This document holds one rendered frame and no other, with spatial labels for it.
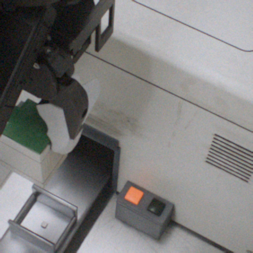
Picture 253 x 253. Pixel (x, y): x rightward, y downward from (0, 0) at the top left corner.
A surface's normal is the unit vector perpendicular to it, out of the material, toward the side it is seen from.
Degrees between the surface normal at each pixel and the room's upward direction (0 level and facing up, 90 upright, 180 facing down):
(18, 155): 90
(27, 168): 90
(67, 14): 0
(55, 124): 90
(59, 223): 0
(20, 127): 0
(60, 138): 90
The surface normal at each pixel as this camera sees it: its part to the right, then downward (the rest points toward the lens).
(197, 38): 0.05, -0.51
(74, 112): -0.50, 0.73
